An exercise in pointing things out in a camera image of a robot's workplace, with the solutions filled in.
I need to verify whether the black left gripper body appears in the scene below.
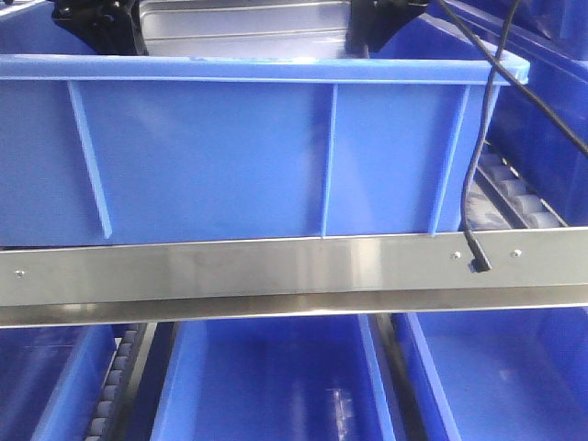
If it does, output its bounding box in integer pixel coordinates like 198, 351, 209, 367
51, 0, 148, 56

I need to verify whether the blue bin lower middle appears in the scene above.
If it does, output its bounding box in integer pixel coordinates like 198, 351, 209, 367
152, 314, 403, 440

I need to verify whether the black cable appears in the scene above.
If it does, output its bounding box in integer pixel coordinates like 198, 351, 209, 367
435, 0, 588, 274

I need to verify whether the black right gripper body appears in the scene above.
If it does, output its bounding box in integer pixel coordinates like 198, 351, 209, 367
345, 0, 430, 58

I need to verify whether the far left roller track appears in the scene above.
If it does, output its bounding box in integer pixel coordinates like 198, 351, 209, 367
85, 323, 147, 440

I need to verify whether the roller track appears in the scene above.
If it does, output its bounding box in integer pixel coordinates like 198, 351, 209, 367
85, 323, 147, 440
469, 145, 567, 230

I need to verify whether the small ribbed silver tray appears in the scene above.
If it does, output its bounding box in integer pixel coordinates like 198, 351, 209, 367
140, 1, 350, 59

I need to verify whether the far right roller track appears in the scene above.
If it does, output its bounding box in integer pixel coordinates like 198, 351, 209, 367
469, 145, 567, 230

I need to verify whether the steel flow rack frame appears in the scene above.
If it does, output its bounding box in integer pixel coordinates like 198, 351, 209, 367
1, 228, 587, 328

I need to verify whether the blue bin right of target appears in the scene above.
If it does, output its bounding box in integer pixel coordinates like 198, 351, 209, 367
433, 1, 587, 226

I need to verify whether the blue bin lower right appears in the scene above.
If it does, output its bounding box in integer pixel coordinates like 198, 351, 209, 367
391, 307, 587, 440

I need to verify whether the blue bin lower left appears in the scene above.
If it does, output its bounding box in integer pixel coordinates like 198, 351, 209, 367
1, 325, 116, 440

